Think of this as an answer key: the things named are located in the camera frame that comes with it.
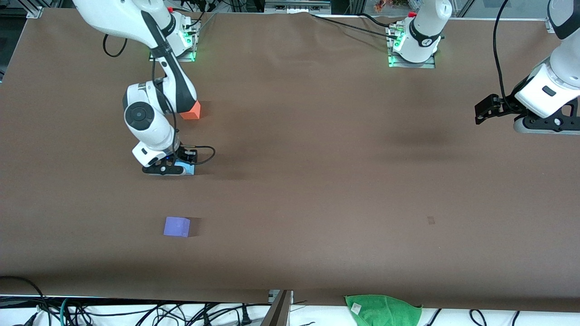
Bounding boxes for black cable across table cover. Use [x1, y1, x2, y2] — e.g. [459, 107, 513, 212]
[310, 14, 401, 40]

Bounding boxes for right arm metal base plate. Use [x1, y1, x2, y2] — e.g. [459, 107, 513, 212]
[149, 20, 201, 62]

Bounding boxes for brown table cover sheet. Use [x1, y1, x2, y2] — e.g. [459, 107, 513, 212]
[0, 8, 580, 313]

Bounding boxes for thick black floor cable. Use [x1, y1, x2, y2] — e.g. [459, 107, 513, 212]
[0, 276, 47, 320]

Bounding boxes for aluminium frame profile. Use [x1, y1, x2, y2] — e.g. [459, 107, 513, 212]
[265, 0, 331, 14]

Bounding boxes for purple foam block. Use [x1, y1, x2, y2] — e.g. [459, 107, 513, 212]
[164, 216, 191, 238]

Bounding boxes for orange foam block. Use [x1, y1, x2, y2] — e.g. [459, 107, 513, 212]
[180, 101, 201, 120]

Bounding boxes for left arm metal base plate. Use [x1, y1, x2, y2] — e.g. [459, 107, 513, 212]
[387, 25, 436, 69]

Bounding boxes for green microfiber cloth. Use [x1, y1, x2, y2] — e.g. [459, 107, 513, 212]
[344, 295, 423, 326]

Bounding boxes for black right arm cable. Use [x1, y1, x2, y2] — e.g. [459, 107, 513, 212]
[103, 34, 128, 58]

